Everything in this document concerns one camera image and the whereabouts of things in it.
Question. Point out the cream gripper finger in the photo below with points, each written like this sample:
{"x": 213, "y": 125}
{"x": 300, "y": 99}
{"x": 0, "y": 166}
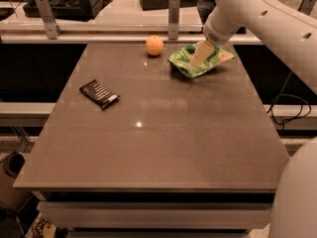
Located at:
{"x": 196, "y": 61}
{"x": 203, "y": 50}

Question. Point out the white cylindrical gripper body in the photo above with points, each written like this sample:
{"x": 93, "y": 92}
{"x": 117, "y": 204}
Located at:
{"x": 216, "y": 34}

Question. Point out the green rice chip bag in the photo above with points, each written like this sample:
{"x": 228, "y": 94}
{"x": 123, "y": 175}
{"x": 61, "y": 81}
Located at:
{"x": 181, "y": 59}

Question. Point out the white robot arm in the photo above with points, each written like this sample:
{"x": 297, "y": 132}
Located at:
{"x": 289, "y": 34}

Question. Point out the orange fruit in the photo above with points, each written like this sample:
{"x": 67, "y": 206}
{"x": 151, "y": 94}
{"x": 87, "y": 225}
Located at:
{"x": 154, "y": 45}

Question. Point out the black snack bar wrapper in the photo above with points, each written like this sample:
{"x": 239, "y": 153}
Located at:
{"x": 98, "y": 94}

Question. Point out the black case on counter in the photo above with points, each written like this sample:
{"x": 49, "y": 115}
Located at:
{"x": 77, "y": 10}

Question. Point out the grey bin with hole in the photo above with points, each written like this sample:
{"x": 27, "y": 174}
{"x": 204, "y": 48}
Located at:
{"x": 11, "y": 198}

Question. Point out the right metal bracket post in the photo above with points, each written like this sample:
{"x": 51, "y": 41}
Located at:
{"x": 173, "y": 19}

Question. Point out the metal bracket post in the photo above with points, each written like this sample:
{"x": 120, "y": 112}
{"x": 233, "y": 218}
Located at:
{"x": 173, "y": 19}
{"x": 46, "y": 13}

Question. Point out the left metal bracket post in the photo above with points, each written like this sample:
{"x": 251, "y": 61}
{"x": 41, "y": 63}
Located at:
{"x": 46, "y": 13}

